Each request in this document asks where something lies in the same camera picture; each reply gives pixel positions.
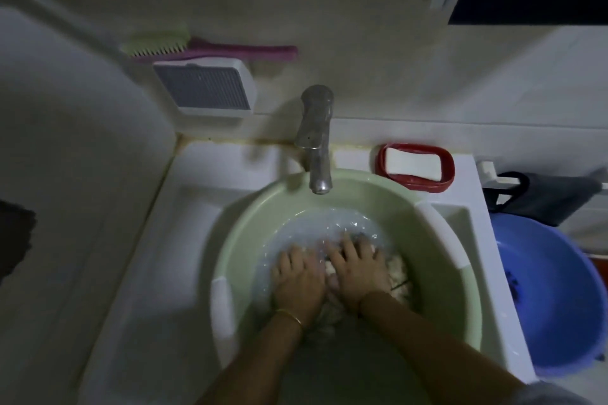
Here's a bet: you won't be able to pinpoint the white soap bar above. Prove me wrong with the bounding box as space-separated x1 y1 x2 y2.
384 148 441 180

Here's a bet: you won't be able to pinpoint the light green plastic basin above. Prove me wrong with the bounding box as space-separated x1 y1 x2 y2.
210 168 483 405

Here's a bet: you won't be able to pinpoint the person's grey patterned shirt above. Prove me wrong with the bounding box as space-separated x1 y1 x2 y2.
522 380 595 405

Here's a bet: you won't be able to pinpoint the dark grey cloth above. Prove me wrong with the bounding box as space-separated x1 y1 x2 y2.
493 171 603 228

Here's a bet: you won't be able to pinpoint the green and pink scrub brush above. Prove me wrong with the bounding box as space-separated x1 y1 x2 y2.
119 32 299 63

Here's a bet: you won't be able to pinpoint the person's right hand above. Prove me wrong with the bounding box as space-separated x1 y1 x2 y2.
325 231 395 316

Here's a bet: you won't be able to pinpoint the blue plastic basin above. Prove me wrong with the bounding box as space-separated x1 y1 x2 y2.
489 212 608 378

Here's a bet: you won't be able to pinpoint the red soap dish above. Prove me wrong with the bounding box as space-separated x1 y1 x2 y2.
376 143 456 194

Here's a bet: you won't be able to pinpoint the dark purple towel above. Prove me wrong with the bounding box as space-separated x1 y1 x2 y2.
0 200 37 277

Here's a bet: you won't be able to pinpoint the person's left hand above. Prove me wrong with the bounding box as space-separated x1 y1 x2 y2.
270 246 329 327

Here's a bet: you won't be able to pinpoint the white wall box grey ribbed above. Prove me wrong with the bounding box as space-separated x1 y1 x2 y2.
153 57 258 118

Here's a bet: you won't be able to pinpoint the cream leaf-patterned clothes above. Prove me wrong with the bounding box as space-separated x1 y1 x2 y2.
308 252 412 339

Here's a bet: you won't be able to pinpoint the person's right forearm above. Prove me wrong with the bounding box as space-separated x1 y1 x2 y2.
358 293 528 405

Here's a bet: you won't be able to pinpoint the white ceramic sink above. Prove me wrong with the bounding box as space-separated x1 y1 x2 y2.
78 141 538 405

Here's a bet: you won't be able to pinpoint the thin cord bracelet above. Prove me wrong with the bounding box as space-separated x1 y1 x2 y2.
358 290 395 315

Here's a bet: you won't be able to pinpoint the person's left forearm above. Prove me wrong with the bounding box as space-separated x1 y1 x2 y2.
197 312 305 405

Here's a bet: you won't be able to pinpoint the gold bangle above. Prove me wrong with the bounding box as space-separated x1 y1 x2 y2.
275 308 305 328

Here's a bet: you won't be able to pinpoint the red bucket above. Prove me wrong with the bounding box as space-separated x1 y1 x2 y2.
588 255 608 287

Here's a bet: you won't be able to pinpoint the metal faucet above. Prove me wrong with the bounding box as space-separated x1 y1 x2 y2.
294 84 334 196

